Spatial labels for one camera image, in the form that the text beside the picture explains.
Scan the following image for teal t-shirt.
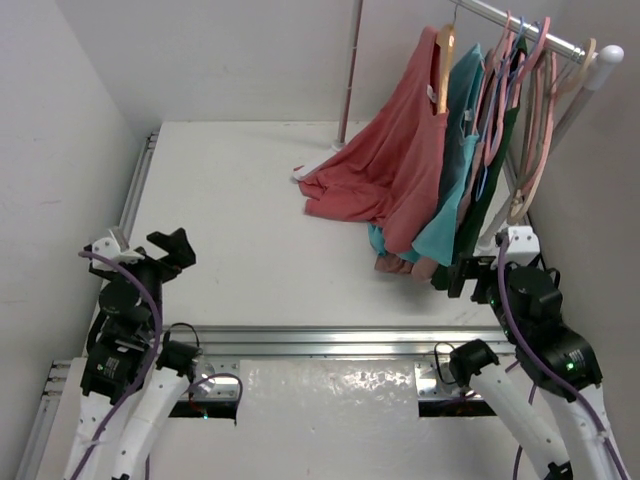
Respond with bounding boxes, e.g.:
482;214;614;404
368;44;485;266

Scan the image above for white rack base foot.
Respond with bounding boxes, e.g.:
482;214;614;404
291;139;345;183

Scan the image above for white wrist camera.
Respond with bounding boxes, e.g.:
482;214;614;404
495;226;540;265
83;227;144;264

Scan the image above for beige pink garment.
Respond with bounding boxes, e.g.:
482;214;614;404
374;253;438;281

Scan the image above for white rack corner post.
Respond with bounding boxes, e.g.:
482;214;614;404
476;38;625;253

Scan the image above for beige empty hanger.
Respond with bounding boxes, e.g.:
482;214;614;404
506;38;597;226

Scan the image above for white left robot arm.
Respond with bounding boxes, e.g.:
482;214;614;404
63;228;201;479

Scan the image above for pink empty hanger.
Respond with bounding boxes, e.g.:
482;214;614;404
509;50;557;224

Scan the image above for grey rack upright pole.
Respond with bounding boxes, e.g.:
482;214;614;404
336;0;364;147

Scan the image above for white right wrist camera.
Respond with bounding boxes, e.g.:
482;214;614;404
495;226;540;265

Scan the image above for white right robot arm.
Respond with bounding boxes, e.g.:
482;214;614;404
448;257;629;479

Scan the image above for pink hanger with blue hook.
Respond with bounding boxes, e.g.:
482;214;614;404
475;17;551;202

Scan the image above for chrome hanging rail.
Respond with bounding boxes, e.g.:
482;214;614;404
453;1;588;62

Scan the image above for wooden clothes hanger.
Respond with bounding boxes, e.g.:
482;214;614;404
436;12;457;114

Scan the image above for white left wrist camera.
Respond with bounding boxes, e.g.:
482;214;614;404
83;227;144;264

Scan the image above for dark green hanging garment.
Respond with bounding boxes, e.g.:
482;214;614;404
431;41;528;290

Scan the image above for aluminium frame rail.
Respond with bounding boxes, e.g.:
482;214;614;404
16;127;515;479

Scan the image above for salmon red t-shirt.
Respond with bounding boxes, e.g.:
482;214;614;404
299;26;448;254

